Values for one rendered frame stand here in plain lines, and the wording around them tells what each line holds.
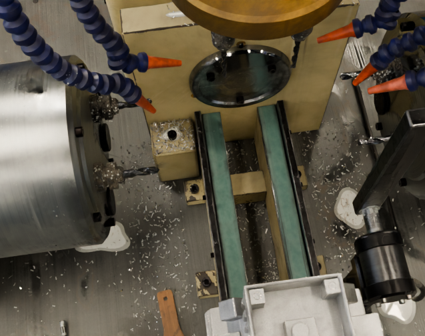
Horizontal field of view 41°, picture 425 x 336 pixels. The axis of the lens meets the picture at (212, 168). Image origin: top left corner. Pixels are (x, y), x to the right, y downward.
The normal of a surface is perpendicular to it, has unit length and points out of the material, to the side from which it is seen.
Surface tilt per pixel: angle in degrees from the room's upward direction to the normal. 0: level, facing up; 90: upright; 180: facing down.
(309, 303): 0
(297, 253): 0
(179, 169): 90
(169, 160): 90
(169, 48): 90
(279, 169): 0
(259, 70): 90
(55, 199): 51
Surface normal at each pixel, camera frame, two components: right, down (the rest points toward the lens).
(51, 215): 0.11, 0.62
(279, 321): -0.03, -0.39
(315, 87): 0.14, 0.91
